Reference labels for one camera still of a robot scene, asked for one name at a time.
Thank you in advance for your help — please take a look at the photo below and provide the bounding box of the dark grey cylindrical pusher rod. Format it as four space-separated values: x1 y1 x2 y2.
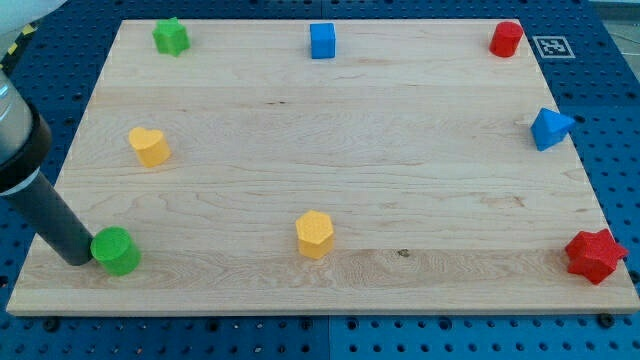
1 170 93 266

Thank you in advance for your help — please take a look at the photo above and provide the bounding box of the green cylinder block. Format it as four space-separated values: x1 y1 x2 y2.
90 226 141 276

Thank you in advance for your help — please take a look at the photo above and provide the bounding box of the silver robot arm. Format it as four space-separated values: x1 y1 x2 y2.
1 74 93 266

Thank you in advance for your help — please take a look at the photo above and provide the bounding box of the yellow heart block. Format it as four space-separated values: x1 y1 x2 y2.
128 127 172 168

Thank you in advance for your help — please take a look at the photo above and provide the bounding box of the yellow black hazard tape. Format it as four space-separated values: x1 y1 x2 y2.
1 21 39 75

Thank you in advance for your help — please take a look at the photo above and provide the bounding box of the green star block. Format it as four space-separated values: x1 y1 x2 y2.
152 17 191 57

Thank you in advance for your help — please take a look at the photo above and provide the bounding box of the yellow hexagon block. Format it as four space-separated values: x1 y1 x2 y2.
295 210 335 259

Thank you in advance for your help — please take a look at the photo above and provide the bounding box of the blue cube block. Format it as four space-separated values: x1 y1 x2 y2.
309 23 336 59

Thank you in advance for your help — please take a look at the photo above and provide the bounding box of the light wooden board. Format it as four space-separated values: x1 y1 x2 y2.
7 19 639 317

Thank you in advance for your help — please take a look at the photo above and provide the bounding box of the red cylinder block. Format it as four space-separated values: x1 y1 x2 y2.
489 21 524 58

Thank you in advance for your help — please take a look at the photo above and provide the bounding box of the blue triangle block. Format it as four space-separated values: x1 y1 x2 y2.
530 108 576 151

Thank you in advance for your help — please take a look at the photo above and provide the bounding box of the white fiducial marker tag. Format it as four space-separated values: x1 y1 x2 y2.
533 35 575 59

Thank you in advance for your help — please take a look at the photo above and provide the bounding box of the red star block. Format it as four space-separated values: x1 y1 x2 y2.
565 228 629 285

